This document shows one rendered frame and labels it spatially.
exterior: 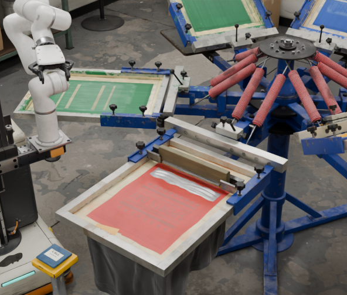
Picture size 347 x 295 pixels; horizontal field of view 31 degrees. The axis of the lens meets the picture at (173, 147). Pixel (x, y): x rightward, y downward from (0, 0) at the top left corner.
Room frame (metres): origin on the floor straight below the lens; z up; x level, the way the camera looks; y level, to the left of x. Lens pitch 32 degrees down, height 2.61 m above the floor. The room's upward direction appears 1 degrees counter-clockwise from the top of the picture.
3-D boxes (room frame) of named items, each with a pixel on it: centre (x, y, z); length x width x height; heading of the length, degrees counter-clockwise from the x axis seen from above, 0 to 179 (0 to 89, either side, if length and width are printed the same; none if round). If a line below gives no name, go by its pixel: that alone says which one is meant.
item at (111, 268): (1.96, 0.21, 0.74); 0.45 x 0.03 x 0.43; 53
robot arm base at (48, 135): (2.42, 0.58, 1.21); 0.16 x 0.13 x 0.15; 33
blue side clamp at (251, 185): (2.21, -0.33, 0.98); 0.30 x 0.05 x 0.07; 143
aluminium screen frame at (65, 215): (2.19, 0.03, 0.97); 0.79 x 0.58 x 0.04; 143
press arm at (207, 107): (3.11, 0.01, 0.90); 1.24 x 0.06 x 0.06; 83
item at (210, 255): (2.02, -0.10, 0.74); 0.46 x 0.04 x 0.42; 143
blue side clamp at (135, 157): (2.55, 0.11, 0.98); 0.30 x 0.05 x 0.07; 143
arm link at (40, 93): (2.41, 0.56, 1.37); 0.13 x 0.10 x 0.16; 124
